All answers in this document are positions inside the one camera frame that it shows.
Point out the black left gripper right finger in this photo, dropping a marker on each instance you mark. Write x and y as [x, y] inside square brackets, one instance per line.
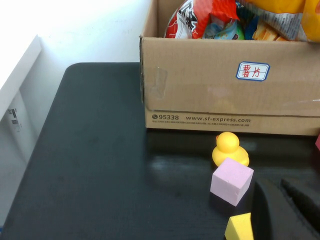
[307, 200]

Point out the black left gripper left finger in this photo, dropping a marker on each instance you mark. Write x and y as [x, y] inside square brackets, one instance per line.
[272, 217]

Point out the orange striped snack bag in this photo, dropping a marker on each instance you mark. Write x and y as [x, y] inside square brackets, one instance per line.
[267, 33]

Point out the green snack bag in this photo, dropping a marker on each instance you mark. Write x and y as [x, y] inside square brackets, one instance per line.
[238, 33]

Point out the light blue snack bag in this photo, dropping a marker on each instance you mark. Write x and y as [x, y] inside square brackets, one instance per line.
[217, 28]

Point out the red crinkled snack bag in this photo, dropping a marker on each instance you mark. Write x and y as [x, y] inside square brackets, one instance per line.
[220, 7]

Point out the red white snack bag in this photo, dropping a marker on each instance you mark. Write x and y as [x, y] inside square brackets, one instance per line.
[182, 20]

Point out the yellow foam cube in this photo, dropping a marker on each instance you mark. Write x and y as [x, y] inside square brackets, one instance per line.
[238, 227]

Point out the pink foam cube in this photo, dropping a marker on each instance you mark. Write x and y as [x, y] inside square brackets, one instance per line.
[230, 182]

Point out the magenta foam cube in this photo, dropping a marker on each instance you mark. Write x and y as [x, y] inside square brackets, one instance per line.
[318, 143]

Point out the yellow rubber duck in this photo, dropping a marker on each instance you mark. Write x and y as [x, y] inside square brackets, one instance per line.
[227, 145]

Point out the white label on chips box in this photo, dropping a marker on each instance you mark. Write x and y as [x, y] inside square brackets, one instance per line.
[252, 71]

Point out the cardboard box with chips label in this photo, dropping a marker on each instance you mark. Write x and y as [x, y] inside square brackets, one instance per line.
[200, 87]

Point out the large yellow chips bag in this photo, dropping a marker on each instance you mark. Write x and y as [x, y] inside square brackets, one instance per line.
[312, 22]

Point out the white panel with sticker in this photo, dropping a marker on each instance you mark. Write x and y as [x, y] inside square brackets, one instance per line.
[15, 120]

